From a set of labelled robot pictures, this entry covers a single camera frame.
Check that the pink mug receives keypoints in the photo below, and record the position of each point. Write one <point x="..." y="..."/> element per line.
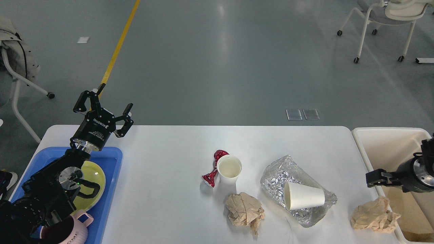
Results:
<point x="72" y="230"/>

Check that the white paper cup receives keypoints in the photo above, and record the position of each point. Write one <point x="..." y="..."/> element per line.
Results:
<point x="229" y="168"/>
<point x="299" y="196"/>

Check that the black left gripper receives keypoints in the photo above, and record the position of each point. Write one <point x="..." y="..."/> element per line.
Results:
<point x="95" y="130"/>

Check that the brown paper ball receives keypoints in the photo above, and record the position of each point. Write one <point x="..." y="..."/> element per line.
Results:
<point x="245" y="210"/>

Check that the blue plastic tray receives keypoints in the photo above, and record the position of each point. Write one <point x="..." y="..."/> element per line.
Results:
<point x="109" y="159"/>

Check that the red crumpled foil wrapper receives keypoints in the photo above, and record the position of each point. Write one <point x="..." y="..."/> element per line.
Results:
<point x="209" y="178"/>

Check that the white plastic bin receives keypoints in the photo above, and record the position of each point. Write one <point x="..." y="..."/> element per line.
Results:
<point x="387" y="148"/>

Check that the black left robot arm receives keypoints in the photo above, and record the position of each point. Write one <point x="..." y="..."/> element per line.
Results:
<point x="49" y="193"/>

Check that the yellow plastic plate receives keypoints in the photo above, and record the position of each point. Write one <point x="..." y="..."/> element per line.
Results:
<point x="92" y="173"/>

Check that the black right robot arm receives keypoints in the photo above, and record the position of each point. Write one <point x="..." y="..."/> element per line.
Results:
<point x="427" y="153"/>

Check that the white chair right background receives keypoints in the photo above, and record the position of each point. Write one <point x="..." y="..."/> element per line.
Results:
<point x="388" y="13"/>

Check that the white shoe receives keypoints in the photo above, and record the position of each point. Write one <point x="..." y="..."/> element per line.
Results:
<point x="7" y="180"/>

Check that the beige jacket on chair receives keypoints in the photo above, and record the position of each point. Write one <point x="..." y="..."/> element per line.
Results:
<point x="19" y="53"/>

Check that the white chair left background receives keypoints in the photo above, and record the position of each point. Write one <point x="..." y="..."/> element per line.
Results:
<point x="18" y="80"/>

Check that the silver foil bag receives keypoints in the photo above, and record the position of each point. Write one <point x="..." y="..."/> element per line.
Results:
<point x="285" y="170"/>

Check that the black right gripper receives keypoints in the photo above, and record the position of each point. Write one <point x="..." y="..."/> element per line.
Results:
<point x="414" y="175"/>

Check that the white chair background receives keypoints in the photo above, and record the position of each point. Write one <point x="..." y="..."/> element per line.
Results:
<point x="388" y="13"/>
<point x="18" y="80"/>

